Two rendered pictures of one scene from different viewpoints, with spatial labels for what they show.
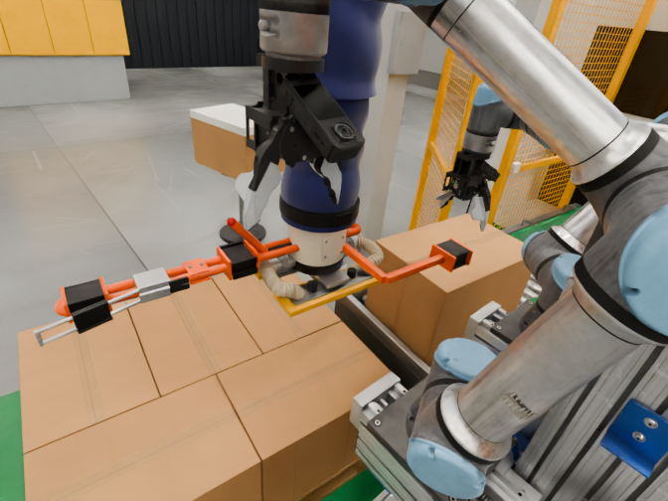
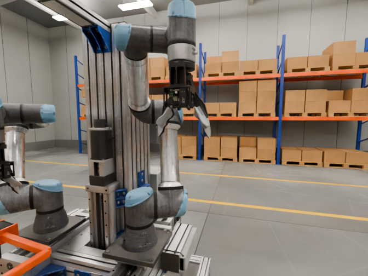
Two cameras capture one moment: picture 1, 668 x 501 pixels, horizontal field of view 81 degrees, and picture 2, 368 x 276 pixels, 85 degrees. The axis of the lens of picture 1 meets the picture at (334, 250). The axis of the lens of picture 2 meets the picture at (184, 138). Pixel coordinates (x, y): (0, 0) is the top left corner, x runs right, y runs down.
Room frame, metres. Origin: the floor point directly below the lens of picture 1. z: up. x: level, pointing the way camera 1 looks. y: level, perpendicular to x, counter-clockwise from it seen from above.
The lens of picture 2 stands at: (0.78, 0.55, 1.58)
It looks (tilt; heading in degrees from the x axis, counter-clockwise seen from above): 6 degrees down; 239
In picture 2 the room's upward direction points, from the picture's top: straight up
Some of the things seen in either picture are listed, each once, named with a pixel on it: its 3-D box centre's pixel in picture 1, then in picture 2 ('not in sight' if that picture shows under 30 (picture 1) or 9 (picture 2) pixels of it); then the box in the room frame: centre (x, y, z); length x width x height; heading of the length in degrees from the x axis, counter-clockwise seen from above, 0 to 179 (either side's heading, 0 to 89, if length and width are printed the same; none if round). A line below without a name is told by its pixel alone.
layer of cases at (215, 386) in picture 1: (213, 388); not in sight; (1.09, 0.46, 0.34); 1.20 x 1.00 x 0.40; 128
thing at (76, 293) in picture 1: (86, 299); not in sight; (0.65, 0.53, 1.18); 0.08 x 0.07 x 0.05; 128
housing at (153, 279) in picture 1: (152, 284); not in sight; (0.73, 0.42, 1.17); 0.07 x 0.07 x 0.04; 38
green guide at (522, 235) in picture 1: (529, 228); not in sight; (2.41, -1.30, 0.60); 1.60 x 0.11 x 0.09; 128
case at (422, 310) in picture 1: (447, 283); not in sight; (1.45, -0.53, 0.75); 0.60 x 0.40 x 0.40; 127
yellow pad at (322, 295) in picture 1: (332, 282); not in sight; (0.94, 0.00, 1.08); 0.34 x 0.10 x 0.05; 128
